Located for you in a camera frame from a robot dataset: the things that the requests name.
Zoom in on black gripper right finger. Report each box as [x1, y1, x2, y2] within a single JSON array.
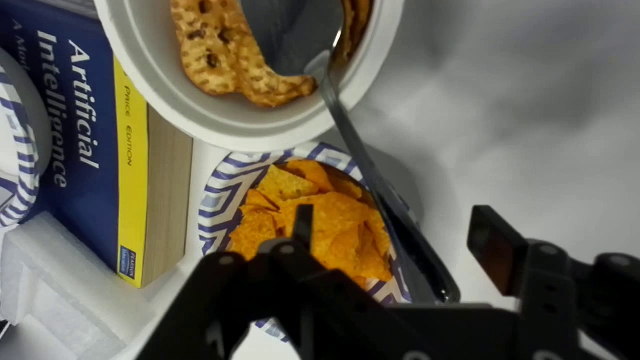
[[467, 205, 640, 360]]

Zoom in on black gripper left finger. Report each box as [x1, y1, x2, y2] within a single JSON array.
[[136, 202, 436, 360]]

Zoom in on metal spoon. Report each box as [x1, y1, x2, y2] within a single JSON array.
[[302, 27, 465, 309]]

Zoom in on blue patterned paper bowl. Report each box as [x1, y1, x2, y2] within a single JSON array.
[[0, 46, 54, 233], [197, 140, 417, 342]]

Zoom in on white bowl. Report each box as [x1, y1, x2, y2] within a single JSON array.
[[93, 0, 408, 157]]

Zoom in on orange tortilla chips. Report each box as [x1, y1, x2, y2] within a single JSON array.
[[226, 158, 397, 292]]

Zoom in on white flat container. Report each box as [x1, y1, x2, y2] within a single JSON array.
[[0, 211, 206, 360]]

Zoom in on blue Artificial Intelligence book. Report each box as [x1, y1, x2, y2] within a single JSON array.
[[0, 0, 197, 291]]

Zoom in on brown pretzel snacks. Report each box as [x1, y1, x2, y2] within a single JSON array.
[[168, 0, 377, 112]]

